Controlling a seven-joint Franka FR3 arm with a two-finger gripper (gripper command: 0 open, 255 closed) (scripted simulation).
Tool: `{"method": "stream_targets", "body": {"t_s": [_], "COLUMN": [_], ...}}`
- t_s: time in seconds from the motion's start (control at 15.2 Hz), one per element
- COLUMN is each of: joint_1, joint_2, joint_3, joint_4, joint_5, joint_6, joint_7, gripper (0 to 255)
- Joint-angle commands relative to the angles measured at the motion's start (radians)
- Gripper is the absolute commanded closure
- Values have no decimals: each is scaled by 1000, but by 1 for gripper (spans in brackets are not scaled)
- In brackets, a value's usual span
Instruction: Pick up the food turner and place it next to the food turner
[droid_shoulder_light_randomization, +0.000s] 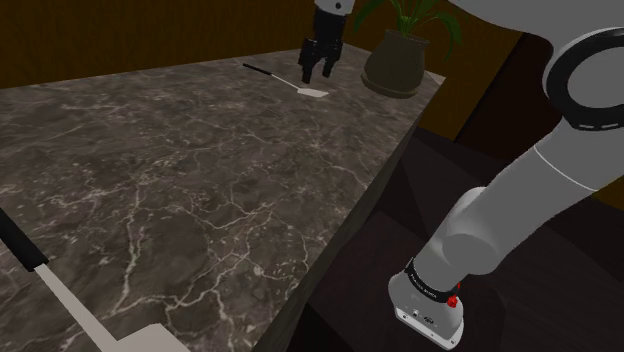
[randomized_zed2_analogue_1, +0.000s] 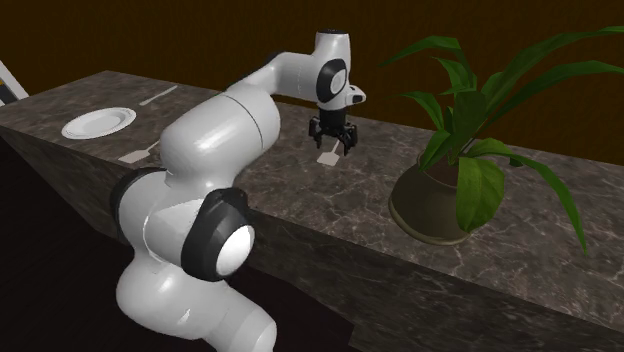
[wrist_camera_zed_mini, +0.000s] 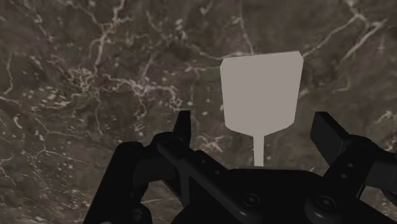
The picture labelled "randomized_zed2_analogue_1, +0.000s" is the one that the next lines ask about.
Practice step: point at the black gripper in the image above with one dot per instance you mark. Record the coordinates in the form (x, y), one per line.
(333, 119)

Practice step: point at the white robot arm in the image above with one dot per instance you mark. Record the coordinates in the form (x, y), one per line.
(219, 136)

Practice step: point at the pale flat spatula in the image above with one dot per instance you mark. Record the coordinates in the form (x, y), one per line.
(135, 155)
(328, 158)

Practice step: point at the green plant in brown pot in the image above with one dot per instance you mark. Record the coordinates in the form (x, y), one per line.
(426, 204)

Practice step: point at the long pale utensil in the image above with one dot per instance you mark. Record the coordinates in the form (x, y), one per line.
(157, 96)

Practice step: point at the white plate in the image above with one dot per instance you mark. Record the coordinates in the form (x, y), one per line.
(100, 123)

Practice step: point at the white and black frame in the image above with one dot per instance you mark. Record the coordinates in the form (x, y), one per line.
(10, 83)

